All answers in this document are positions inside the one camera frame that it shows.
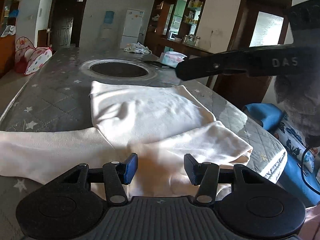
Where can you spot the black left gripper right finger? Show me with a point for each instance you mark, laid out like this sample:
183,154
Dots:
246,203

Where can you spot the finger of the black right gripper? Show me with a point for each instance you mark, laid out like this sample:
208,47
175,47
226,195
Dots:
254,62

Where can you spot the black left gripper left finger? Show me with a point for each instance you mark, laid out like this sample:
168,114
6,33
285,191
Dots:
74,203

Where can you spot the cream white garment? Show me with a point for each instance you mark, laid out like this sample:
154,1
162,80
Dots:
160,125

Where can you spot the brown door with glass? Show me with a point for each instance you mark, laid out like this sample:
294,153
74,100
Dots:
258,23

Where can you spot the blue cushioned chair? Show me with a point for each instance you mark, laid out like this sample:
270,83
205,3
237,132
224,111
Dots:
295,177

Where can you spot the butterfly patterned pillow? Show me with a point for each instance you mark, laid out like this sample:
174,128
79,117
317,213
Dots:
294,142

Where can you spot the pastel tissue pack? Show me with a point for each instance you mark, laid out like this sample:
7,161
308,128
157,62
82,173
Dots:
171,58

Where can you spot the grey star quilted table cover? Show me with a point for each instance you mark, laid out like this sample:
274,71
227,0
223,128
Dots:
56,98

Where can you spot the wooden sideboard with shelves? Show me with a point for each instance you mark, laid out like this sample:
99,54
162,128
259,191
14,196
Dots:
173,26

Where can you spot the black flat remote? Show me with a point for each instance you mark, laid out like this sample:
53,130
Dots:
156,64

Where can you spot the round black induction cooktop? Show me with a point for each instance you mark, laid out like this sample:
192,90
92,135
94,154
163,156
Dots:
117,69

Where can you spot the crumpled patterned cloth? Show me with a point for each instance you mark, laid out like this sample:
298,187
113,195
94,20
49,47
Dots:
137,48

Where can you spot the polka dot play tent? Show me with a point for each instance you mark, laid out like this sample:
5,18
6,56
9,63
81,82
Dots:
28,58

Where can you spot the white refrigerator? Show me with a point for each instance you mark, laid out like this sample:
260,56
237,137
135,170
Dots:
132,24

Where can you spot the white water dispenser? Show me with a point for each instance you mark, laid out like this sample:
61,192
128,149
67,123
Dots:
106,30

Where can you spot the dark wooden entrance door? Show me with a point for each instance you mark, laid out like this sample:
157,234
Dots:
65,22

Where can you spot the wooden shelf cabinet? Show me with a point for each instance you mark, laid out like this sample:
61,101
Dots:
9,13

